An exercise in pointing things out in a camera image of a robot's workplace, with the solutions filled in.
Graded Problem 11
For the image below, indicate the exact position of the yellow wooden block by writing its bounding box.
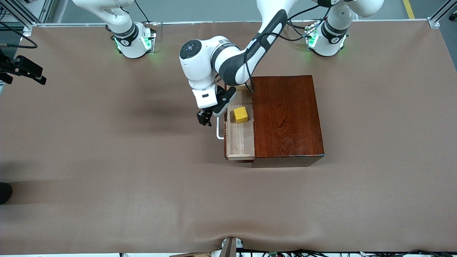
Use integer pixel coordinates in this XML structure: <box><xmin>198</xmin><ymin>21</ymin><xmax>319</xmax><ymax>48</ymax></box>
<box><xmin>233</xmin><ymin>106</ymin><xmax>249</xmax><ymax>124</ymax></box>

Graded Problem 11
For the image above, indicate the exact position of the wooden drawer with white handle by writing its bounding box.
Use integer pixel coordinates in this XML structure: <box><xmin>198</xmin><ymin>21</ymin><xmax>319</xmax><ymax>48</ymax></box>
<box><xmin>216</xmin><ymin>85</ymin><xmax>255</xmax><ymax>161</ymax></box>

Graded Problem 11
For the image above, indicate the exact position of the dark brown wooden cabinet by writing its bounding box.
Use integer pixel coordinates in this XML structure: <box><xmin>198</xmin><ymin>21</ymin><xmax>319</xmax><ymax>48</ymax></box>
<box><xmin>250</xmin><ymin>75</ymin><xmax>325</xmax><ymax>168</ymax></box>

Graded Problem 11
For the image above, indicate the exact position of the brown table cover sheet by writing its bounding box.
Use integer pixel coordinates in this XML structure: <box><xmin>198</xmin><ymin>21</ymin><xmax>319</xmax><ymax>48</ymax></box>
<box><xmin>0</xmin><ymin>20</ymin><xmax>457</xmax><ymax>256</ymax></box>

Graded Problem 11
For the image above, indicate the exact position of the black round object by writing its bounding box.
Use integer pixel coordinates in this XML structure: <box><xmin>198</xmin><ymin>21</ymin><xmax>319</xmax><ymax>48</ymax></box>
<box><xmin>0</xmin><ymin>182</ymin><xmax>13</xmax><ymax>205</ymax></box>

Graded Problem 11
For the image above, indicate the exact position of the yellow floor tape strip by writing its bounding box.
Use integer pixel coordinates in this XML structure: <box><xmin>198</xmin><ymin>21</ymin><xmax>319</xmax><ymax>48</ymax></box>
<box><xmin>403</xmin><ymin>0</ymin><xmax>416</xmax><ymax>19</ymax></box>

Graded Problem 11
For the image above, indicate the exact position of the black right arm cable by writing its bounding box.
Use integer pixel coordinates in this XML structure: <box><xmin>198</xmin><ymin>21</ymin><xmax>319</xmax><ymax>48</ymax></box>
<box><xmin>0</xmin><ymin>21</ymin><xmax>38</xmax><ymax>49</ymax></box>

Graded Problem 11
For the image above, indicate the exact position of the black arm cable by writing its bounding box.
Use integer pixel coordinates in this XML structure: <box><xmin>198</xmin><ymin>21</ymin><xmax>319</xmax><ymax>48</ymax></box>
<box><xmin>244</xmin><ymin>4</ymin><xmax>331</xmax><ymax>92</ymax></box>
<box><xmin>0</xmin><ymin>21</ymin><xmax>38</xmax><ymax>49</ymax></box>

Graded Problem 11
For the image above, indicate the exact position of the aluminium frame post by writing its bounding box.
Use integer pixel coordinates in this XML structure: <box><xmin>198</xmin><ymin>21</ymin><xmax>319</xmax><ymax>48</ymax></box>
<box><xmin>0</xmin><ymin>0</ymin><xmax>54</xmax><ymax>36</ymax></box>
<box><xmin>427</xmin><ymin>0</ymin><xmax>457</xmax><ymax>28</ymax></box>

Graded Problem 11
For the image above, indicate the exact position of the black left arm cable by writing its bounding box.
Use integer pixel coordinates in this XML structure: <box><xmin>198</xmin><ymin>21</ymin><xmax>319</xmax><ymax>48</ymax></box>
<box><xmin>244</xmin><ymin>4</ymin><xmax>331</xmax><ymax>92</ymax></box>

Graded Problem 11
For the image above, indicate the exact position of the black base cable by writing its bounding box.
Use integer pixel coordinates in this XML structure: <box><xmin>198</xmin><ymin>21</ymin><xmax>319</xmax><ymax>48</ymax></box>
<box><xmin>288</xmin><ymin>19</ymin><xmax>312</xmax><ymax>29</ymax></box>
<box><xmin>134</xmin><ymin>0</ymin><xmax>152</xmax><ymax>24</ymax></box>
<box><xmin>287</xmin><ymin>21</ymin><xmax>311</xmax><ymax>41</ymax></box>

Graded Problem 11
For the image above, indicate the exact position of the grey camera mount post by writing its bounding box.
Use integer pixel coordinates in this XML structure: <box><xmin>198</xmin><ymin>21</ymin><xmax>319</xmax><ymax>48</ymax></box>
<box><xmin>220</xmin><ymin>237</ymin><xmax>238</xmax><ymax>257</ymax></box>

